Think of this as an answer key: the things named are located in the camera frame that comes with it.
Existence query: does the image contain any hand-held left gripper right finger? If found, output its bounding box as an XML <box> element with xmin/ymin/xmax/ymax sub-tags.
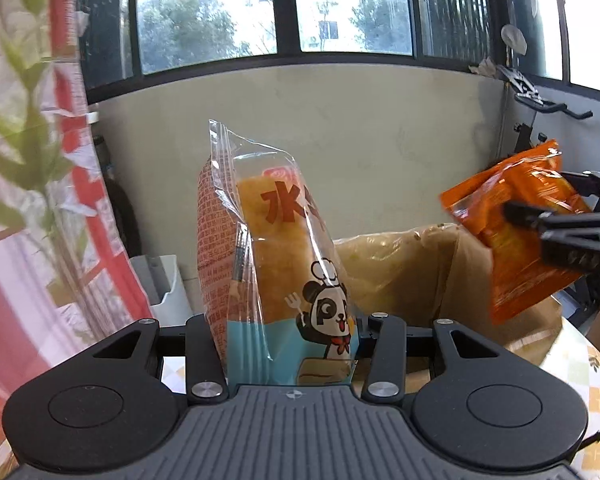
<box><xmin>355</xmin><ymin>311</ymin><xmax>513</xmax><ymax>404</ymax></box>

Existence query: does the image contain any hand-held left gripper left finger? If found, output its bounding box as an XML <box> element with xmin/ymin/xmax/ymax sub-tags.
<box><xmin>93</xmin><ymin>313</ymin><xmax>230</xmax><ymax>407</ymax></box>

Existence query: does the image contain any orange snack packet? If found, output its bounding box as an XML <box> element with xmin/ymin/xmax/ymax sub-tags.
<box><xmin>439</xmin><ymin>140</ymin><xmax>597</xmax><ymax>326</ymax></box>

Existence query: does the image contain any clear plastic bag liner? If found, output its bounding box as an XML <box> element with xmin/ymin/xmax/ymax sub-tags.
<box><xmin>332</xmin><ymin>225</ymin><xmax>463</xmax><ymax>321</ymax></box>

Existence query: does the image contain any brown cardboard box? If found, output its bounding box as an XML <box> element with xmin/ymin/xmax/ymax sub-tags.
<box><xmin>332</xmin><ymin>224</ymin><xmax>564</xmax><ymax>397</ymax></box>

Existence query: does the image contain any panda print bread packet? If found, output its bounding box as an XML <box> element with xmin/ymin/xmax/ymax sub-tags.
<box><xmin>197</xmin><ymin>119</ymin><xmax>359</xmax><ymax>387</ymax></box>

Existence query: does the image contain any white plastic bin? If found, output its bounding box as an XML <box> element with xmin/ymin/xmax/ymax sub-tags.
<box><xmin>129</xmin><ymin>254</ymin><xmax>192</xmax><ymax>322</ymax></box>

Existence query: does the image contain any black exercise bike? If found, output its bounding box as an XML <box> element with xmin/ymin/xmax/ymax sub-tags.
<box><xmin>475</xmin><ymin>24</ymin><xmax>600</xmax><ymax>342</ymax></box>

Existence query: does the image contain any crumpled white paper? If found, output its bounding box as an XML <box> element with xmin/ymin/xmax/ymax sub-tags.
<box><xmin>469</xmin><ymin>56</ymin><xmax>504</xmax><ymax>79</ymax></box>

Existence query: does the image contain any red bamboo print curtain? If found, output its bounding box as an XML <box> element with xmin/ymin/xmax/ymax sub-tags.
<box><xmin>0</xmin><ymin>0</ymin><xmax>154</xmax><ymax>466</ymax></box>

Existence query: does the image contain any black window frame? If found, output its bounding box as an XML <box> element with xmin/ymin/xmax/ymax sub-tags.
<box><xmin>74</xmin><ymin>0</ymin><xmax>600</xmax><ymax>107</ymax></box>

